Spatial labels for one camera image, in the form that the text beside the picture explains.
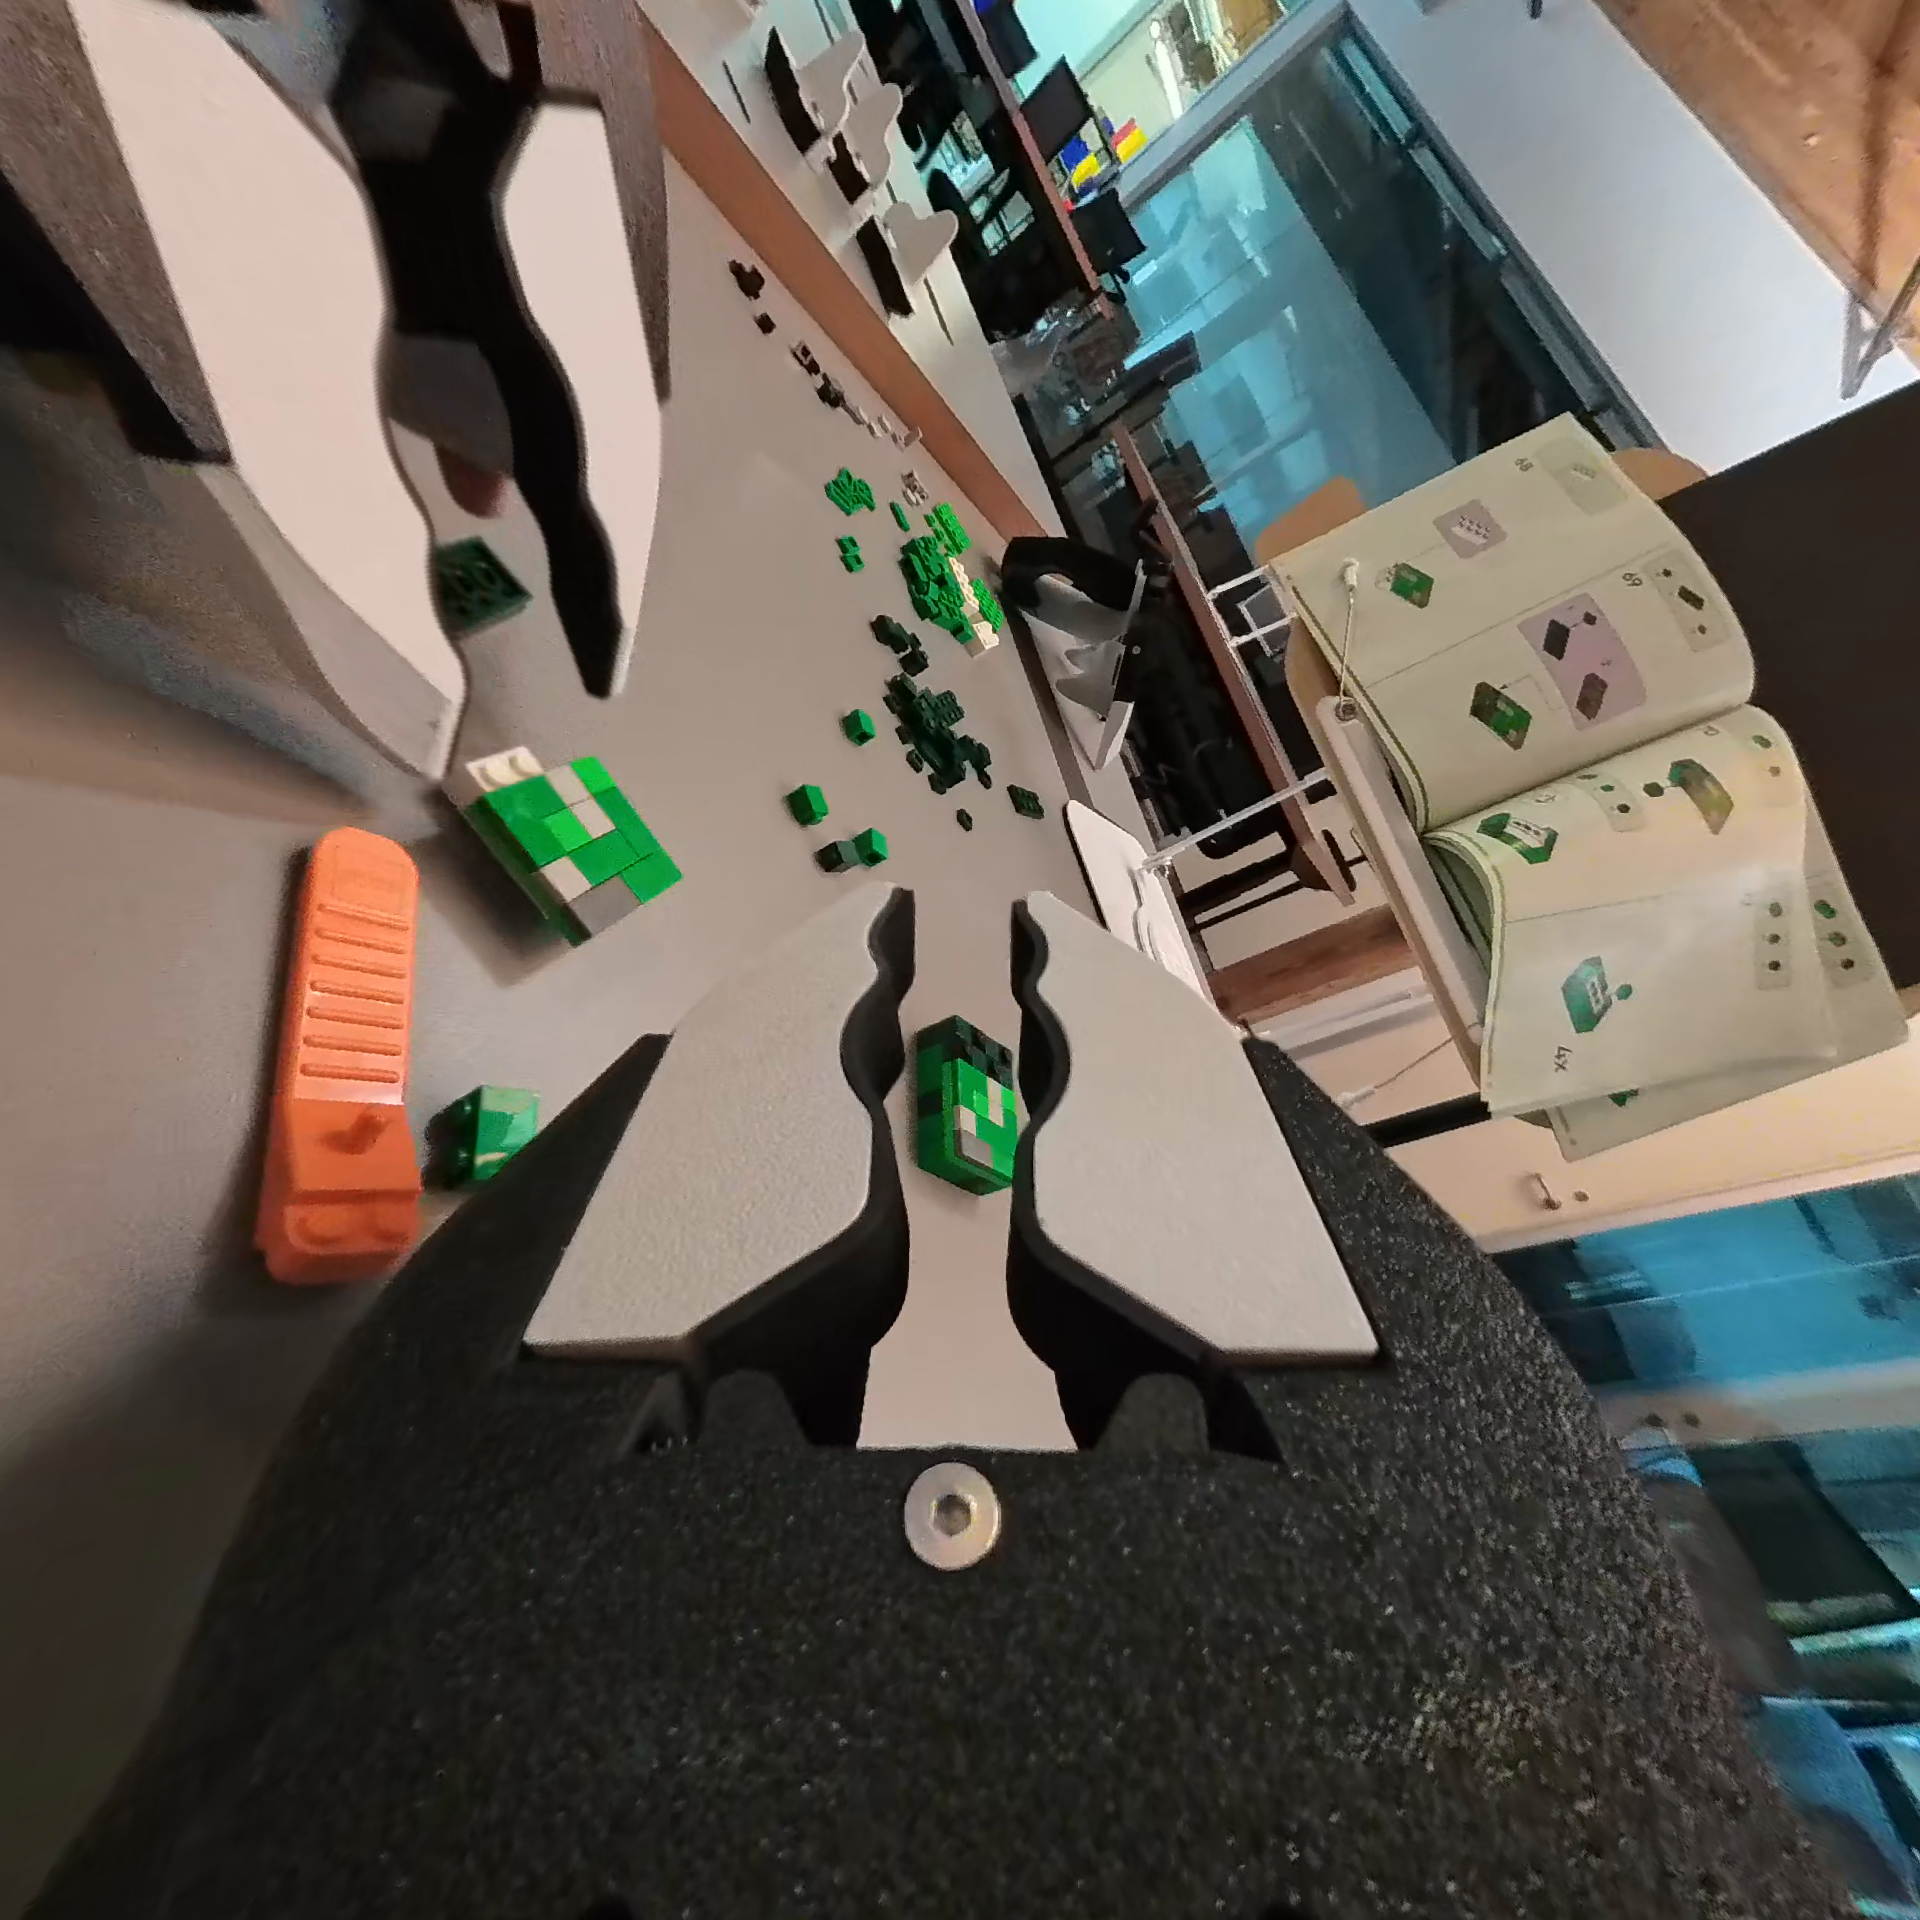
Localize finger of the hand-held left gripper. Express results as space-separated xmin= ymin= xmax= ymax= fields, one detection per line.
xmin=494 ymin=89 xmax=668 ymax=700
xmin=67 ymin=0 xmax=470 ymax=782

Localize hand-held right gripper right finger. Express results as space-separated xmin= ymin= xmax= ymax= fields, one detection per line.
xmin=1006 ymin=892 xmax=1382 ymax=1453

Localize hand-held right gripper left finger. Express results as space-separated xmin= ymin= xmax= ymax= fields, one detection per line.
xmin=520 ymin=882 xmax=916 ymax=1450

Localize green and grey lego panel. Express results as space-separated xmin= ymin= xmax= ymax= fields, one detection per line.
xmin=445 ymin=747 xmax=688 ymax=950

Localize scatter of black lego pieces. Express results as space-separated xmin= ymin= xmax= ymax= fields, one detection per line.
xmin=725 ymin=258 xmax=919 ymax=450

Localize green and black lego block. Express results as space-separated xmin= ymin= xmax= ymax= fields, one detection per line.
xmin=915 ymin=1013 xmax=1026 ymax=1196

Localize small green lego block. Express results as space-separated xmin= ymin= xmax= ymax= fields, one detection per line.
xmin=424 ymin=1083 xmax=544 ymax=1191

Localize pile of bright green lego pieces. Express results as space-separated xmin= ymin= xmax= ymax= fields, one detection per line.
xmin=898 ymin=498 xmax=1006 ymax=655

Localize pile of dark green lego pieces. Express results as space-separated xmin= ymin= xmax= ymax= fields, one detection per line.
xmin=873 ymin=612 xmax=995 ymax=797

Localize white fin-shaped stand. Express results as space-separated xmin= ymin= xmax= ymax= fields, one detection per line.
xmin=858 ymin=200 xmax=963 ymax=321
xmin=827 ymin=83 xmax=912 ymax=209
xmin=758 ymin=29 xmax=875 ymax=155

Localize orange brick separator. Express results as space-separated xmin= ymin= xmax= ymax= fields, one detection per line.
xmin=253 ymin=825 xmax=426 ymax=1288

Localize stack of coloured storage bins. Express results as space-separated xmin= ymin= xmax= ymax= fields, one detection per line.
xmin=1049 ymin=116 xmax=1154 ymax=195

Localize row of black office chairs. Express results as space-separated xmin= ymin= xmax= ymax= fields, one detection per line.
xmin=839 ymin=0 xmax=1203 ymax=408

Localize pale green instruction booklet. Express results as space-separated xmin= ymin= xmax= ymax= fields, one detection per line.
xmin=1271 ymin=414 xmax=1911 ymax=1162

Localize black and grey headset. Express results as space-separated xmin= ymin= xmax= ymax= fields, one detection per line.
xmin=995 ymin=533 xmax=1175 ymax=771

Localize black panel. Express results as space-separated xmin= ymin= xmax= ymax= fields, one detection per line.
xmin=1657 ymin=393 xmax=1920 ymax=1000

